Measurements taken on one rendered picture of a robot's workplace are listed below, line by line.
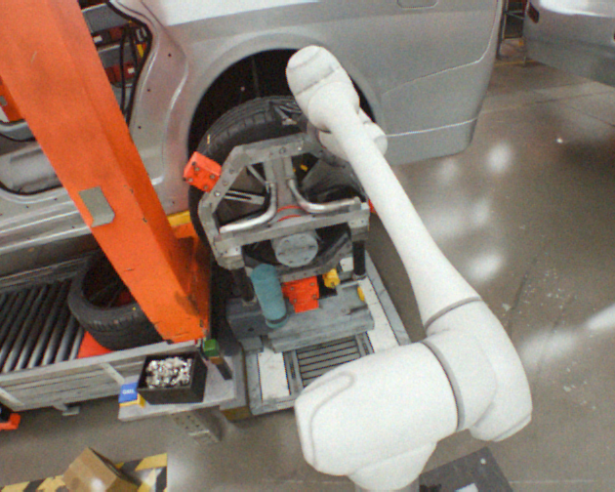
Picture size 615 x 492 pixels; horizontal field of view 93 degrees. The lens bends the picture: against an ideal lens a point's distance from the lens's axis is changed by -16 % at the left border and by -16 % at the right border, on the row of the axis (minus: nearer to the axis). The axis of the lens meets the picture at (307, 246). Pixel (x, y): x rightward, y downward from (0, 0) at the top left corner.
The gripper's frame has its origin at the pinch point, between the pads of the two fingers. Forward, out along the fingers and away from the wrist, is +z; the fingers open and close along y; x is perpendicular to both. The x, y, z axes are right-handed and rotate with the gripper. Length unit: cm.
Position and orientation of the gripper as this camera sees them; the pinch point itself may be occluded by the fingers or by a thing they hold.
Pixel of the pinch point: (276, 106)
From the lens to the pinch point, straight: 107.3
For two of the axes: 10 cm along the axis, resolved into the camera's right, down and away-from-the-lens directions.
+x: -0.5, -7.6, -6.5
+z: -5.9, -5.0, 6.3
